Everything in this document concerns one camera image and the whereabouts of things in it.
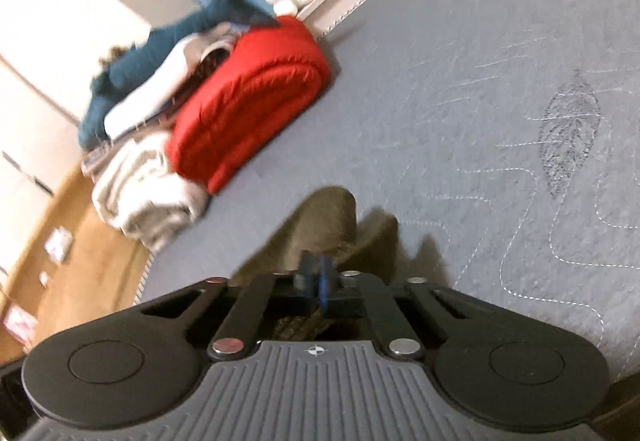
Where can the grey quilted mattress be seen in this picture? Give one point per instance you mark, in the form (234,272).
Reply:
(450,96)

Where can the blue shark plush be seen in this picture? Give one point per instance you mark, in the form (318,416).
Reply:
(150,56)

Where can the pink paper sheet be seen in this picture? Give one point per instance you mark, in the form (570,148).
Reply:
(17,323)

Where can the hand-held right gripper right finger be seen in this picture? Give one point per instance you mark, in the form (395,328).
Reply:
(345,303)

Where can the red folded blanket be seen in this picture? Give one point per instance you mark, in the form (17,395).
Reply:
(250,106)

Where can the beige folded blanket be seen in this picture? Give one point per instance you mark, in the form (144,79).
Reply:
(145,191)

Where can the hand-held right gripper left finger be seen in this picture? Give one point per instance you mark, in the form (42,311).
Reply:
(307,278)

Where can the white paper sheet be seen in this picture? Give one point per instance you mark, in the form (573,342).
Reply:
(57,243)

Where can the olive brown pants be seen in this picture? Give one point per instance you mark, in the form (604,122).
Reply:
(325,226)

